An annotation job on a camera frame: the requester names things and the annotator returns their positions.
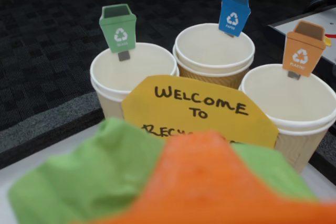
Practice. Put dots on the orange recycling bin tag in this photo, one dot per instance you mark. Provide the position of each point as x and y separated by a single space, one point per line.
302 53

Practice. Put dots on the blue recycling bin tag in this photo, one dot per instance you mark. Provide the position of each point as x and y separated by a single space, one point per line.
233 16

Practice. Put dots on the green paper-wrapped rubbish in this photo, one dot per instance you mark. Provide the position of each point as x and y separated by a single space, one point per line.
86 176

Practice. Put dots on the yellow welcome sign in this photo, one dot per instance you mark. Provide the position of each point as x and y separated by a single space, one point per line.
147 108

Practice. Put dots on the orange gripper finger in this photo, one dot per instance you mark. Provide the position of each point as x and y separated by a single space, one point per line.
105 221
204 182

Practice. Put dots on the paper cup with blue tag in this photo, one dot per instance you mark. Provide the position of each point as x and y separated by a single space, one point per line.
210 48

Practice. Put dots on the green recycling bin tag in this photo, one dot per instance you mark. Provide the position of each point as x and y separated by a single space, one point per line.
118 31

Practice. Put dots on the paper cup with orange tag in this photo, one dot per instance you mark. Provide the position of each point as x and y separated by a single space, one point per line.
288 100

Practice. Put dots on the paper cup with green tag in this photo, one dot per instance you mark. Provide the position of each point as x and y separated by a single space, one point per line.
131 69

